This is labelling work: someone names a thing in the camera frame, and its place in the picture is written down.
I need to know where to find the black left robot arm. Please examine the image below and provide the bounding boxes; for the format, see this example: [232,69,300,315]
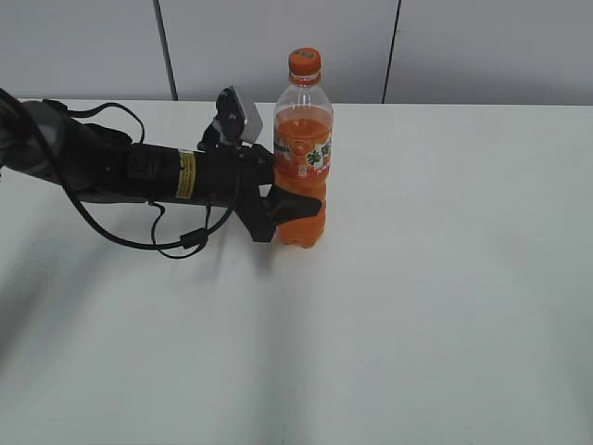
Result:
[1,87,322,250]

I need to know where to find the orange soda plastic bottle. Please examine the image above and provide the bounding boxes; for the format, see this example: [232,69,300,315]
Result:
[271,69,334,249]

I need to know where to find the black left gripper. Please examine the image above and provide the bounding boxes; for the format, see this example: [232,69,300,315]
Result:
[192,142,322,243]

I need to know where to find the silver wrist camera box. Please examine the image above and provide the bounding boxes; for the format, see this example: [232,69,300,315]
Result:
[200,86,263,146]

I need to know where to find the black camera cable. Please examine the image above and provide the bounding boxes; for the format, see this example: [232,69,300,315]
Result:
[0,87,242,260]

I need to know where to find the orange bottle cap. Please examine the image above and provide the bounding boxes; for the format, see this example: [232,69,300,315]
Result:
[288,47,322,77]

